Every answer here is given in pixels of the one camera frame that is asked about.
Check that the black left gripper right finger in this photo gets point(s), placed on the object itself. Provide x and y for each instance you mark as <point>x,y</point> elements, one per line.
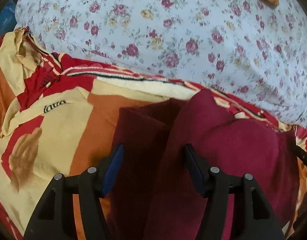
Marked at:
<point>234,203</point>

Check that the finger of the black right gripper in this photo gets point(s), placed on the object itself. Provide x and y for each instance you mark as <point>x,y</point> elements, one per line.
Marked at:
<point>301,154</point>

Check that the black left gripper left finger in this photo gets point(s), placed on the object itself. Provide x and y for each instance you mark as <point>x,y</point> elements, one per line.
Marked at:
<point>53,216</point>

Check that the dark red garment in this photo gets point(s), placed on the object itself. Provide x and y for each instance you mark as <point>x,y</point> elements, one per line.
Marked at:
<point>169,148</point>

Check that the red orange cream patterned blanket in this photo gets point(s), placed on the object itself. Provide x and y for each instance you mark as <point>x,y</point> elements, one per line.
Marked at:
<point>59,114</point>

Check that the white floral quilt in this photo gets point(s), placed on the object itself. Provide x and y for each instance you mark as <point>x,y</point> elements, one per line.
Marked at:
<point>248,48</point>

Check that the blue plastic bag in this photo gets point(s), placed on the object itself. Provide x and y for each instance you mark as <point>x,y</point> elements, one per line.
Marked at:
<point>7,18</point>

